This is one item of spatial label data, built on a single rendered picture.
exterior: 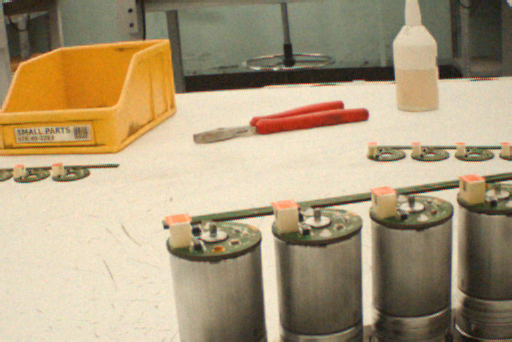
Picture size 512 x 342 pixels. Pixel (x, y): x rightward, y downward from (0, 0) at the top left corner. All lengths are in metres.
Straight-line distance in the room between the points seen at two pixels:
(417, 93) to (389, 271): 0.41
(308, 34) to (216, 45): 0.51
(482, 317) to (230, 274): 0.08
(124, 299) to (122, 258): 0.05
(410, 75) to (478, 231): 0.40
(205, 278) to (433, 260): 0.06
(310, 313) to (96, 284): 0.16
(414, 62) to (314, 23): 4.08
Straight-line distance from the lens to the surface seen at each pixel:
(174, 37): 3.30
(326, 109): 0.63
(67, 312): 0.35
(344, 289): 0.23
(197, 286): 0.22
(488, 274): 0.25
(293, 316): 0.24
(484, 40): 4.80
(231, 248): 0.22
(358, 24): 4.71
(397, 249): 0.24
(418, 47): 0.63
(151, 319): 0.34
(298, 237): 0.23
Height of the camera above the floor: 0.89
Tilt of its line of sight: 17 degrees down
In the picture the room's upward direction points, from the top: 6 degrees counter-clockwise
